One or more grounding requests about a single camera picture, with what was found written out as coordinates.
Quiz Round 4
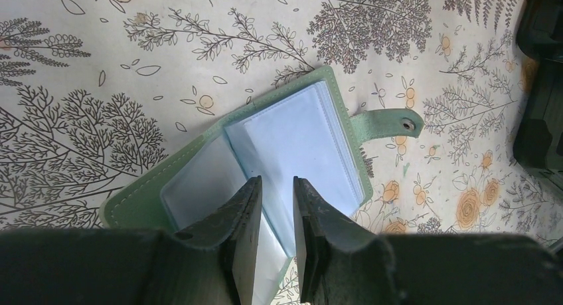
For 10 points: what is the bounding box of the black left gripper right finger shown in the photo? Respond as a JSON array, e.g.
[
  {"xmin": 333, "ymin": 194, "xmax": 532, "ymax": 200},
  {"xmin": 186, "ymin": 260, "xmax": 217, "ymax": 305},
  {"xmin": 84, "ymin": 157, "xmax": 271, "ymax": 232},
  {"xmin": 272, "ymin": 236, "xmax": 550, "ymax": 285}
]
[{"xmin": 293, "ymin": 177, "xmax": 562, "ymax": 304}]

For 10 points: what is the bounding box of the black poker chip case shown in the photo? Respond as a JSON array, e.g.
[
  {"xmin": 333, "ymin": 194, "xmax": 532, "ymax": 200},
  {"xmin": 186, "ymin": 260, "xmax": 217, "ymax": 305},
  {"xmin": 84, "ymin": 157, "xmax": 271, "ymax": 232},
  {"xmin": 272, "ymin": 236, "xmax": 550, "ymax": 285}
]
[{"xmin": 513, "ymin": 0, "xmax": 562, "ymax": 191}]

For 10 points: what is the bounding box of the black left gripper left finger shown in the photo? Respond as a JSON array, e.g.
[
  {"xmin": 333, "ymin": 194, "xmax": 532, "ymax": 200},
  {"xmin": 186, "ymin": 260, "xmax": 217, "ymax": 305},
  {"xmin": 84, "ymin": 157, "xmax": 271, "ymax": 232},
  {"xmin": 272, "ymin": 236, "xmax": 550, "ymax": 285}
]
[{"xmin": 1, "ymin": 177, "xmax": 262, "ymax": 304}]

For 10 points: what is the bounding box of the green card holder wallet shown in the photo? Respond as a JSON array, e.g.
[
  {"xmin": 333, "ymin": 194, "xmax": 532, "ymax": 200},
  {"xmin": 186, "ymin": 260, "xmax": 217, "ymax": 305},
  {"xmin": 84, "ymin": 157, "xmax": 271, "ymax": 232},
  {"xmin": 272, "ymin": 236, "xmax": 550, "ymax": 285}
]
[{"xmin": 100, "ymin": 66, "xmax": 424, "ymax": 304}]

